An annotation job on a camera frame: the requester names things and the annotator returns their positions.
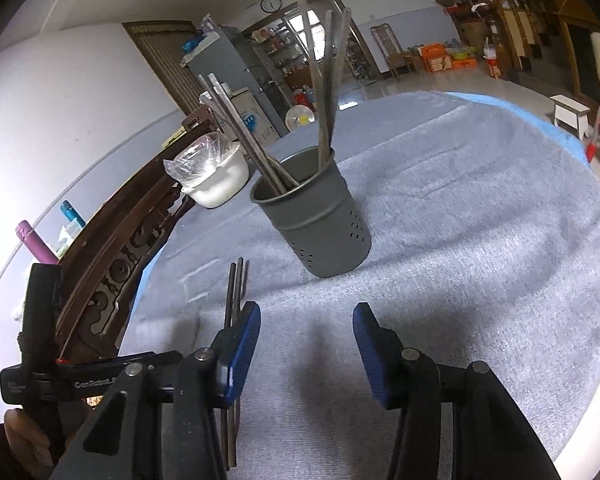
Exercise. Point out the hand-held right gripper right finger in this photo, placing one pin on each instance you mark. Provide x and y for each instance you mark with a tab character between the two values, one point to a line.
372	355

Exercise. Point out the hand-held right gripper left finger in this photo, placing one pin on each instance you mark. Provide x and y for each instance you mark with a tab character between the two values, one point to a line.
240	355

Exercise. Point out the single dark metal chopstick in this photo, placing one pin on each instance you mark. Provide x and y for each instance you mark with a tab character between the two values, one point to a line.
240	290
230	295

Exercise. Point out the grey metal utensil holder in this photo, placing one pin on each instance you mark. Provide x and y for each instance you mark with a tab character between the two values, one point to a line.
320	220

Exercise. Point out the bundle of dark chopsticks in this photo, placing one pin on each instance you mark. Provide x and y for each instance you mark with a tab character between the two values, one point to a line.
325	110

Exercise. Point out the person's left hand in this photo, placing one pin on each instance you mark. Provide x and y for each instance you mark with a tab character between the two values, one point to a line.
27	440

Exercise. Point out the purple thermos bottle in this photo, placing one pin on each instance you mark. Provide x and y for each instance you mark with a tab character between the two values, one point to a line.
35	242

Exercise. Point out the clear plastic container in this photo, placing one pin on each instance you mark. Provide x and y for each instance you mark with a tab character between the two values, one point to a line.
66	240

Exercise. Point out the carved dark wooden sideboard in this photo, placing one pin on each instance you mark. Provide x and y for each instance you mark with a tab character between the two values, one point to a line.
125	255

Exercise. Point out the teal bottle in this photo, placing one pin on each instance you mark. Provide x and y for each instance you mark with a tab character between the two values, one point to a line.
73	212

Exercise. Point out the grey felt table cloth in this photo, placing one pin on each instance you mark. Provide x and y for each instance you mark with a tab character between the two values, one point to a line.
455	260

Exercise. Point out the white ceramic bowl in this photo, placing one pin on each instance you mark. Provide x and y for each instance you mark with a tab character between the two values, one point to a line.
220	185

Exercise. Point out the clear plastic wrap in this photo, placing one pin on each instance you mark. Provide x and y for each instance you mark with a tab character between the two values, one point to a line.
195	162

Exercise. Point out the white cabinet with blue print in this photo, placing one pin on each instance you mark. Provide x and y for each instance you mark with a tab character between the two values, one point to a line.
255	115

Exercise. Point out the white electric fan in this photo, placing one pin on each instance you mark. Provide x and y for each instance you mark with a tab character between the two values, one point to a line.
298	119

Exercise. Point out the brown wooden door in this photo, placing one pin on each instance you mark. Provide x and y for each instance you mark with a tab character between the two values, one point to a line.
165	60

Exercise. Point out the grey refrigerator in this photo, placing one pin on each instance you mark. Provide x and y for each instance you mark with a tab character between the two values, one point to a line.
220	65

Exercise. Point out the wooden chair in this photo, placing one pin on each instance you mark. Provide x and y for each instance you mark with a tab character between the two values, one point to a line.
397	55

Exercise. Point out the shelf with bottles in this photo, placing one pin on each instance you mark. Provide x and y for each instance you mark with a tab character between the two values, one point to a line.
275	55

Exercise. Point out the orange cardboard box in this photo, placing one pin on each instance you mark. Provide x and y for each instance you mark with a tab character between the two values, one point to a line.
436	57

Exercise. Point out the small white stool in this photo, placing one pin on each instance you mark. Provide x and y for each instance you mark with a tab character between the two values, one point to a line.
570	112

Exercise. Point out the red and white bag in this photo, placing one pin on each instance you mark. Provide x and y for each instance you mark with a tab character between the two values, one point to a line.
492	60

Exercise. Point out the wooden staircase railing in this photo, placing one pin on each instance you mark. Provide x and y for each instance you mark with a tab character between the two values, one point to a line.
525	35

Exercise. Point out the round wall clock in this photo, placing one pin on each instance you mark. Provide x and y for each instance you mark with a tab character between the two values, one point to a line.
271	4

